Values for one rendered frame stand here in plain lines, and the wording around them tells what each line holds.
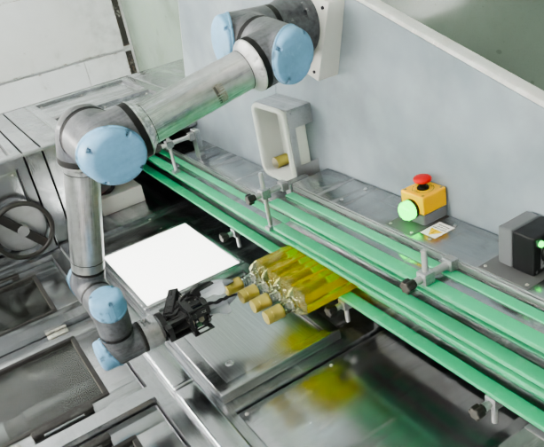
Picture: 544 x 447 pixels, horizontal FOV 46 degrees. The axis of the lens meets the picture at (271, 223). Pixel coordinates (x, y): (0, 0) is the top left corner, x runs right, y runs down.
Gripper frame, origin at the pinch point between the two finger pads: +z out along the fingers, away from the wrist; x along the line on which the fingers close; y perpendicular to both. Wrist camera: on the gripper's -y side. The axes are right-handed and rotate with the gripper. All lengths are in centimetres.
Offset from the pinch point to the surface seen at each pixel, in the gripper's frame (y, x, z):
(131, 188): -108, -6, 12
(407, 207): 33.1, 19.5, 31.6
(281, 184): -10.1, 15.9, 26.0
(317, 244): 8.8, 5.9, 22.3
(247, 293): 6.9, 1.0, 1.6
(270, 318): 18.9, -0.1, 0.6
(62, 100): -159, 25, 8
